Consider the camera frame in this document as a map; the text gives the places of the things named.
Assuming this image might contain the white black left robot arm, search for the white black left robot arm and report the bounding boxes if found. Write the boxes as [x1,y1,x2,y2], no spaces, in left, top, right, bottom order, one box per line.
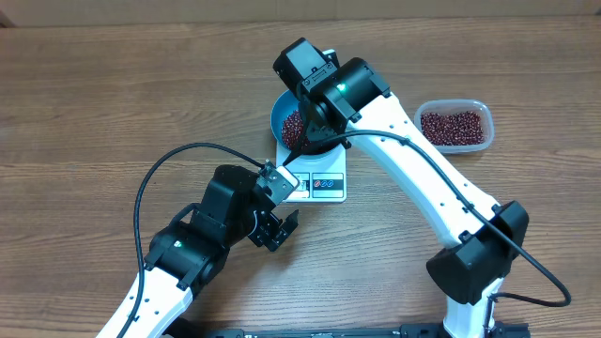
[100,162,300,337]

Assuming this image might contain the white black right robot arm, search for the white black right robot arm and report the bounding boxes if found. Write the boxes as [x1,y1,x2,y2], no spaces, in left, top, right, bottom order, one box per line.
[273,38,530,337]

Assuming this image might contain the white digital kitchen scale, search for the white digital kitchen scale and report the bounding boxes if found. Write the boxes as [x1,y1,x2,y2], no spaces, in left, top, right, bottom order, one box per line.
[285,145,347,203]

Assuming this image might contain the blue plastic bowl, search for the blue plastic bowl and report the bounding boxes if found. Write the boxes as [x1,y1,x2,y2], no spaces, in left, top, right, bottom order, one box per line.
[270,90,347,171]

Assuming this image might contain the clear plastic container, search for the clear plastic container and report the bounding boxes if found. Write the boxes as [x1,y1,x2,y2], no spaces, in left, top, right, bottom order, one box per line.
[414,99,495,154]

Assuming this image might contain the red adzuki beans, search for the red adzuki beans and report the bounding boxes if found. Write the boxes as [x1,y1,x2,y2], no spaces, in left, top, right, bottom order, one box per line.
[420,111,485,146]

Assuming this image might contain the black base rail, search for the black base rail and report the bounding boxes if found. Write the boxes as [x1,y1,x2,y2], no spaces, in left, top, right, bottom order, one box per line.
[162,317,532,338]

